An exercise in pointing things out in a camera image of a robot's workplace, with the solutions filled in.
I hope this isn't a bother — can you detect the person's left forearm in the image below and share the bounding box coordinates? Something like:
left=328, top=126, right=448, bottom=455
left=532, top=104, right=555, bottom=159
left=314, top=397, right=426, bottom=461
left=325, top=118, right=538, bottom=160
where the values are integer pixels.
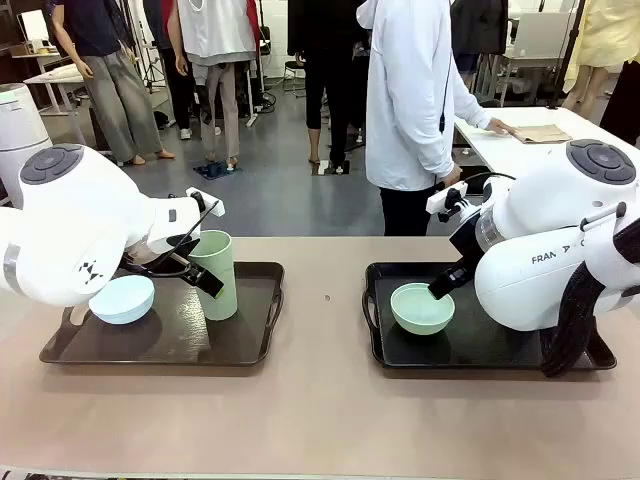
left=452, top=89, right=494, bottom=131

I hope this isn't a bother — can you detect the black lanyard cord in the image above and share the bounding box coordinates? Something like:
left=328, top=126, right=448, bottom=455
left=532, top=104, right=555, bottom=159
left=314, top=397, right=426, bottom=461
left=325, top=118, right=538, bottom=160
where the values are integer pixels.
left=438, top=52, right=454, bottom=134

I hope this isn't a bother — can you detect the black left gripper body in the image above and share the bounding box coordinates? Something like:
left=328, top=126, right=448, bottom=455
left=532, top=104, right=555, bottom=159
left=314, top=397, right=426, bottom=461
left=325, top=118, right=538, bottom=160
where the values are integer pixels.
left=118, top=235, right=202, bottom=280

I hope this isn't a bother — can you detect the mannequin in yellow garment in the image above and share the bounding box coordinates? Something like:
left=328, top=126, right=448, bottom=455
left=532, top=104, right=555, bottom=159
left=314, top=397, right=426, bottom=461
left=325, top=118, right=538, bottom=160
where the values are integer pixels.
left=562, top=0, right=640, bottom=109

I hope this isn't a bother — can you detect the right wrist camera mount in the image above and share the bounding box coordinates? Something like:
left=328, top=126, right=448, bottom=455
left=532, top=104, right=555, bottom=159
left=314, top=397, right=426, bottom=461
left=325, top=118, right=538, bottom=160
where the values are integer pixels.
left=425, top=182, right=471, bottom=224

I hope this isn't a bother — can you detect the person in dark clothes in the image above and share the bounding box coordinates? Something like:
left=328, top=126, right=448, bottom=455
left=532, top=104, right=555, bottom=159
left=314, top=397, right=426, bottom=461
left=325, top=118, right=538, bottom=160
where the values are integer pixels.
left=598, top=59, right=640, bottom=147

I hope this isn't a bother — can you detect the brown plastic tray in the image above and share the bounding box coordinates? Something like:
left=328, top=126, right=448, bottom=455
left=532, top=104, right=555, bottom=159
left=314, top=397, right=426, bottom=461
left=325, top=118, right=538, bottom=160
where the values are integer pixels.
left=38, top=261, right=286, bottom=368

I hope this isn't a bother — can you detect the white air purifier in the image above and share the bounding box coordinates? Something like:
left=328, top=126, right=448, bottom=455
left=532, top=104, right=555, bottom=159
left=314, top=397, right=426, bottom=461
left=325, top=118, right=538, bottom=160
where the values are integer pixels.
left=0, top=83, right=54, bottom=207

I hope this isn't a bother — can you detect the white side table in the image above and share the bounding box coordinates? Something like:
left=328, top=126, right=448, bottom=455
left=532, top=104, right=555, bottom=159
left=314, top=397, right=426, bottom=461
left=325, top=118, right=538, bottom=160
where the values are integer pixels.
left=452, top=106, right=640, bottom=189

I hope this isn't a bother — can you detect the light blue bowl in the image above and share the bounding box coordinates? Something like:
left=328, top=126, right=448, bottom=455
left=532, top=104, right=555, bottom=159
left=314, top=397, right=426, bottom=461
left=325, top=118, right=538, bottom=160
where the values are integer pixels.
left=88, top=274, right=156, bottom=325

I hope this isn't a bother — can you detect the blue mannequin base plate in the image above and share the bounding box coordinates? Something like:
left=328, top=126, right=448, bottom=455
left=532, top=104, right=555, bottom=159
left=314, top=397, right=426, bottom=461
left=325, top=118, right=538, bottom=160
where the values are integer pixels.
left=193, top=159, right=244, bottom=179

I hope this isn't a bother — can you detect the mannequin in white vest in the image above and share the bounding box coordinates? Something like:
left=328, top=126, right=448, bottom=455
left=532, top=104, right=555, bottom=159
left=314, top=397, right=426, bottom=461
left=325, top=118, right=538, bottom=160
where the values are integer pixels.
left=167, top=0, right=262, bottom=174

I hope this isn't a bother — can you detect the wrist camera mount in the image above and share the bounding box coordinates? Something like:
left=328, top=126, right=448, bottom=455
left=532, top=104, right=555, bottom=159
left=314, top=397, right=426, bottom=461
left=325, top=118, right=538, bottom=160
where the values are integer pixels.
left=425, top=182, right=471, bottom=224
left=185, top=188, right=224, bottom=219

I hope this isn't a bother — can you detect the green bowl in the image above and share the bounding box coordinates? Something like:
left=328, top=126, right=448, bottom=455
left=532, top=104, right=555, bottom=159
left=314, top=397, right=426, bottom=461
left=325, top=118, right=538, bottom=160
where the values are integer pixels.
left=390, top=282, right=456, bottom=336

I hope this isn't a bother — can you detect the tall green cup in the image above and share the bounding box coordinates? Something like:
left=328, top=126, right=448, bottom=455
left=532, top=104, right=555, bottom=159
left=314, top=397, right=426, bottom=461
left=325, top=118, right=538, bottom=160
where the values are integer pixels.
left=188, top=229, right=239, bottom=322

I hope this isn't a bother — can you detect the black braided cable bundle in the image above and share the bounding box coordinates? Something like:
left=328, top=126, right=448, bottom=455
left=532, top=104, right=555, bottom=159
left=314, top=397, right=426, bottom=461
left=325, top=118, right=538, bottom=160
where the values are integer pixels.
left=539, top=199, right=640, bottom=379

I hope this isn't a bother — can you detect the figure in black clothes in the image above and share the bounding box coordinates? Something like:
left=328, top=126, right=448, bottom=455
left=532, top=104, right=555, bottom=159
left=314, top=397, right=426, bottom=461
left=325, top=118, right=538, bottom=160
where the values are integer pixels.
left=287, top=0, right=372, bottom=176

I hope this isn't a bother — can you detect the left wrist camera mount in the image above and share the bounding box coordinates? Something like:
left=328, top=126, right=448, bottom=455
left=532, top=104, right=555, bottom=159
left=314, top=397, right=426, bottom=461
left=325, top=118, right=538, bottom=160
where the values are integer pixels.
left=185, top=188, right=224, bottom=219

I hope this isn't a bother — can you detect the mannequin in grey trousers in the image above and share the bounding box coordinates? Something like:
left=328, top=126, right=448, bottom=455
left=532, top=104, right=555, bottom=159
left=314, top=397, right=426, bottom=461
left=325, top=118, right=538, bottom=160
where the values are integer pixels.
left=47, top=0, right=177, bottom=166

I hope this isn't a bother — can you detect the wooden background table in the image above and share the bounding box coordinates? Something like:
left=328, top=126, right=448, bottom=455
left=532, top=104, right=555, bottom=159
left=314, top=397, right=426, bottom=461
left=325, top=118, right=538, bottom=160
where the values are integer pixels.
left=9, top=47, right=94, bottom=147

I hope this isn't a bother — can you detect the white background desk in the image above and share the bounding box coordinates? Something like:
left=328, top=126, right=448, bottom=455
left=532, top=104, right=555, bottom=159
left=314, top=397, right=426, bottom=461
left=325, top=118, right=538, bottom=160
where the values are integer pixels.
left=477, top=9, right=587, bottom=107

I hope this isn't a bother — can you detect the person in white jacket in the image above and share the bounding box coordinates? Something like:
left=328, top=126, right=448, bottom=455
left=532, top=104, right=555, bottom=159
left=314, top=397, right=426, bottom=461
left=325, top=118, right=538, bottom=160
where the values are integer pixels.
left=355, top=0, right=494, bottom=237

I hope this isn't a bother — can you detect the person's right hand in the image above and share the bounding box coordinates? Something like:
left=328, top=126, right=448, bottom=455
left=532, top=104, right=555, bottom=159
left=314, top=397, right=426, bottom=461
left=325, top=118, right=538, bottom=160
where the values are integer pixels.
left=439, top=164, right=464, bottom=190

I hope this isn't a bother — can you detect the person's right forearm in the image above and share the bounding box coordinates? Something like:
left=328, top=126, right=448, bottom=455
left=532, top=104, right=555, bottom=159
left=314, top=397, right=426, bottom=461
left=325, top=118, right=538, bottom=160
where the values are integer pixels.
left=424, top=119, right=457, bottom=179

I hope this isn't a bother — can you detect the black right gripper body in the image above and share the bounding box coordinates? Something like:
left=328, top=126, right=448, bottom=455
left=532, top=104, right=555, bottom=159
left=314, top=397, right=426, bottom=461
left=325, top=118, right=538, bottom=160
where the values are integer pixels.
left=448, top=207, right=485, bottom=275

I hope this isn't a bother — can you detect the black plastic tray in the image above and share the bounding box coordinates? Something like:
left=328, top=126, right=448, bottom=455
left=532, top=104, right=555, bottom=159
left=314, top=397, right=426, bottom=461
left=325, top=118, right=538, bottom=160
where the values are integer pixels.
left=362, top=262, right=619, bottom=371

